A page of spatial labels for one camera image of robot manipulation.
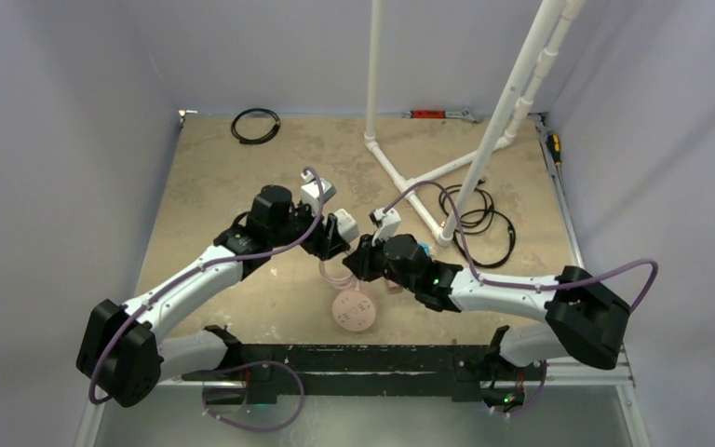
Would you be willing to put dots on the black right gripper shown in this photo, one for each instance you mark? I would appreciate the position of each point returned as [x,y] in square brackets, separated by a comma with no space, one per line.
[369,258]

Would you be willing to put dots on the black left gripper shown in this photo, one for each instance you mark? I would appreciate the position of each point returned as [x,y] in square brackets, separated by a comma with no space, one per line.
[326,242]

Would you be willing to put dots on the white cube power socket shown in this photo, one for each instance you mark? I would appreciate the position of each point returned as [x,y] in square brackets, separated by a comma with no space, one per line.
[347,226]

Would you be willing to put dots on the small pink brown plug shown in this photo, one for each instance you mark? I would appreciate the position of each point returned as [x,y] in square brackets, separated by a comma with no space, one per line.
[392,286]

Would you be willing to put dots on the pink round socket with cord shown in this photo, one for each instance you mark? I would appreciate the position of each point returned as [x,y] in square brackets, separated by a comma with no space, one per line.
[352,308]

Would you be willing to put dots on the blue plug adapter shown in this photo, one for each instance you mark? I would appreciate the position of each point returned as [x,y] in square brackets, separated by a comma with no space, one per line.
[425,248]

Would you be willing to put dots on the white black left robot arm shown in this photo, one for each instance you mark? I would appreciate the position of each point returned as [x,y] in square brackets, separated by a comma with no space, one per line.
[127,349]

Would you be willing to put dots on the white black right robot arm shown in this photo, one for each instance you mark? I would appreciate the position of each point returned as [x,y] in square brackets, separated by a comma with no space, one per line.
[573,313]

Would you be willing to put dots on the yellow black screwdriver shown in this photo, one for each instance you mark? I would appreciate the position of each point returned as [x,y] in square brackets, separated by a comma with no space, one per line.
[554,148]

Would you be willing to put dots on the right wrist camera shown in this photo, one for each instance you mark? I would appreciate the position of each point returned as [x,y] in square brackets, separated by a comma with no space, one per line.
[386,224]

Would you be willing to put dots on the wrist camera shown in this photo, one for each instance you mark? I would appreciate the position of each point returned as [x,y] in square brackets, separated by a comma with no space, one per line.
[316,191]
[386,224]

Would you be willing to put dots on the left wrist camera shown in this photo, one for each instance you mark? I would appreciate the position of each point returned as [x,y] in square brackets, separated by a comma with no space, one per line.
[316,191]

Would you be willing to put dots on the white PVC pipe frame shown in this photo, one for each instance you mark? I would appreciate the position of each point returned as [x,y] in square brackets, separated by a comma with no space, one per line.
[540,49]

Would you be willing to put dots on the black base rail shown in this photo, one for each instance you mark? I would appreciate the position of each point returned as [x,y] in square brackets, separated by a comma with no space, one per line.
[461,373]

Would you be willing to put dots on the red handled adjustable wrench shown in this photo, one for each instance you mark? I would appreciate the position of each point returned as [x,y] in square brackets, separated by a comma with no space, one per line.
[464,115]

